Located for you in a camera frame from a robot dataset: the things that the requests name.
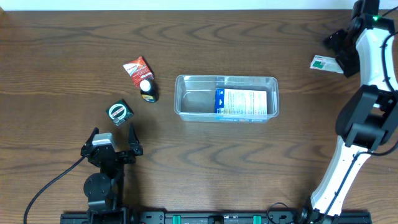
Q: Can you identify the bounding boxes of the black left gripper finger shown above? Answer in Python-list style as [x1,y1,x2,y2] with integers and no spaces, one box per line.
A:
[85,128,99,146]
[127,123,141,150]

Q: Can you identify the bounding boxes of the white green medicine box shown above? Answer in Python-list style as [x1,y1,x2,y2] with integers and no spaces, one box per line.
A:
[310,55,343,74]

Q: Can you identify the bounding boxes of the blue snack packet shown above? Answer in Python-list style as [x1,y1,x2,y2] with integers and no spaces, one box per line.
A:
[214,88,267,117]

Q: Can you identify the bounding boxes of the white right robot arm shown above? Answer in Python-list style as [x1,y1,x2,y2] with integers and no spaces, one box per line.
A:
[295,0,397,223]

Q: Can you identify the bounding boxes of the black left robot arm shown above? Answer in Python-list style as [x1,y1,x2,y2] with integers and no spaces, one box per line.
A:
[81,124,143,223]

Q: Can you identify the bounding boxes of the clear plastic container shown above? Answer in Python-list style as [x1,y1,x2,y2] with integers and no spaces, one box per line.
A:
[174,75,279,123]

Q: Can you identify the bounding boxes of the dark green round-label box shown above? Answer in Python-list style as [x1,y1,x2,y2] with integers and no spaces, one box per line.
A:
[106,99,134,126]

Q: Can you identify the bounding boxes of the small dark bottle white cap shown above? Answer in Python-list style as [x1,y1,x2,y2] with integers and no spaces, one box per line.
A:
[139,80,159,103]

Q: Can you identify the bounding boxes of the red white sachet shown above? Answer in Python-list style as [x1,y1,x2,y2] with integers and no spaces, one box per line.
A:
[123,56,154,88]

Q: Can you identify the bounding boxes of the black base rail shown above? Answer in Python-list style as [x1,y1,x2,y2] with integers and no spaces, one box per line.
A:
[60,207,373,224]

